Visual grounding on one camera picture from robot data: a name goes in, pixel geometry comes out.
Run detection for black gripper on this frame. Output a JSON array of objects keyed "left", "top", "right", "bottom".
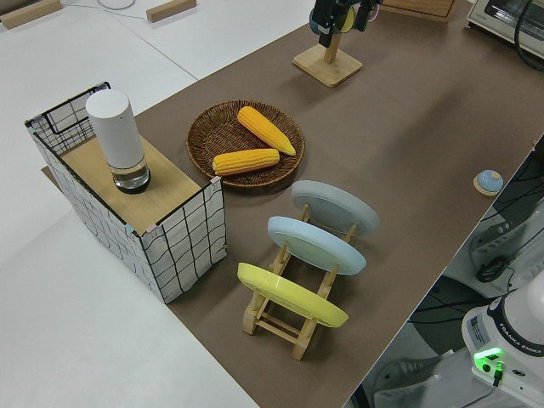
[{"left": 312, "top": 0, "right": 383, "bottom": 47}]

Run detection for white water bottle clear base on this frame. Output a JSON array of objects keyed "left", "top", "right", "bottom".
[{"left": 84, "top": 88, "right": 152, "bottom": 196}]

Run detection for teal mug yellow inside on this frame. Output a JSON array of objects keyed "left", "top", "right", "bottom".
[{"left": 308, "top": 0, "right": 357, "bottom": 36}]

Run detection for wooden mug tree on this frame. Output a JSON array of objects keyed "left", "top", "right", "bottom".
[{"left": 292, "top": 31, "right": 364, "bottom": 89}]

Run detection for large wooden box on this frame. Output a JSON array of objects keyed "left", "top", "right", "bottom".
[{"left": 380, "top": 0, "right": 461, "bottom": 24}]

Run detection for pale yellow tapered corn cob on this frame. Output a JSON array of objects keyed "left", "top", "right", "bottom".
[{"left": 236, "top": 105, "right": 298, "bottom": 157}]

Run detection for brown table mat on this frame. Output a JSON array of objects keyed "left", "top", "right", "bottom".
[{"left": 41, "top": 0, "right": 544, "bottom": 408}]

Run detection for white toaster oven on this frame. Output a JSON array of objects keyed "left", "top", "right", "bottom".
[{"left": 465, "top": 0, "right": 544, "bottom": 51}]

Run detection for orange yellow blunt corn cob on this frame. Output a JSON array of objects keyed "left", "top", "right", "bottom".
[{"left": 211, "top": 148, "right": 281, "bottom": 178}]

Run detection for brown wicker tray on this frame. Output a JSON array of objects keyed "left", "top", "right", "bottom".
[{"left": 185, "top": 99, "right": 307, "bottom": 190}]

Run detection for wooden block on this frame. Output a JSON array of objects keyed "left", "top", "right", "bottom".
[
  {"left": 145, "top": 0, "right": 197, "bottom": 23},
  {"left": 0, "top": 0, "right": 61, "bottom": 31}
]

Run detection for grey plate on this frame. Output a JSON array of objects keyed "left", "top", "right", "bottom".
[{"left": 290, "top": 179, "right": 381, "bottom": 241}]

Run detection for light blue plate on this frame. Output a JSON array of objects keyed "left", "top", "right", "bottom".
[{"left": 266, "top": 215, "right": 368, "bottom": 278}]

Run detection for wooden shelf insert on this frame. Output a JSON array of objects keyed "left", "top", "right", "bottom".
[{"left": 60, "top": 122, "right": 201, "bottom": 227}]

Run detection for yellow plate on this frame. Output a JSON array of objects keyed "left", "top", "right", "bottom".
[{"left": 236, "top": 261, "right": 350, "bottom": 330}]

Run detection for wooden plate rack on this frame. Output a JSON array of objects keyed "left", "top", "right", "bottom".
[{"left": 241, "top": 202, "right": 359, "bottom": 361}]

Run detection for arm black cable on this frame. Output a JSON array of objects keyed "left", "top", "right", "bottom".
[{"left": 513, "top": 0, "right": 544, "bottom": 73}]

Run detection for grey metal pedestal foot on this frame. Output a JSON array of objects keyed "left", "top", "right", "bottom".
[
  {"left": 372, "top": 353, "right": 445, "bottom": 408},
  {"left": 467, "top": 203, "right": 532, "bottom": 280}
]

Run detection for wire basket checked liner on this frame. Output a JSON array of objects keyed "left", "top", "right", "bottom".
[{"left": 24, "top": 80, "right": 227, "bottom": 305}]

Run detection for black coiled cable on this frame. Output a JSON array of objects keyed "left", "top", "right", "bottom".
[{"left": 475, "top": 256, "right": 509, "bottom": 285}]

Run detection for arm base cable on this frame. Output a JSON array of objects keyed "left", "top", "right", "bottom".
[{"left": 490, "top": 360, "right": 507, "bottom": 388}]

